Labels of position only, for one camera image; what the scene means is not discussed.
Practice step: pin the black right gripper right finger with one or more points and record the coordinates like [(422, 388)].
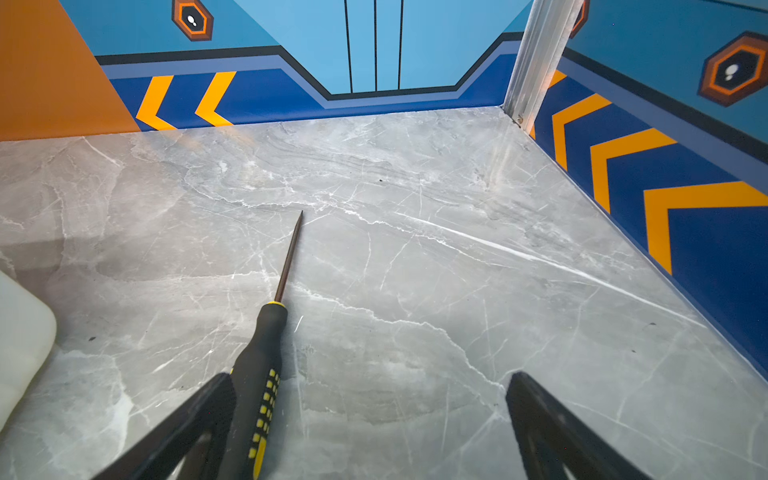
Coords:
[(554, 443)]

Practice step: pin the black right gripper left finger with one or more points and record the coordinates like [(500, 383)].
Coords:
[(190, 441)]

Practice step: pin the black yellow handled screwdriver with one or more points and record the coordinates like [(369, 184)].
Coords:
[(256, 377)]

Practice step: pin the white plastic bin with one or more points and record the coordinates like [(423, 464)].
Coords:
[(28, 331)]

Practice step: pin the aluminium corner post right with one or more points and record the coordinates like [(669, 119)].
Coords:
[(548, 28)]

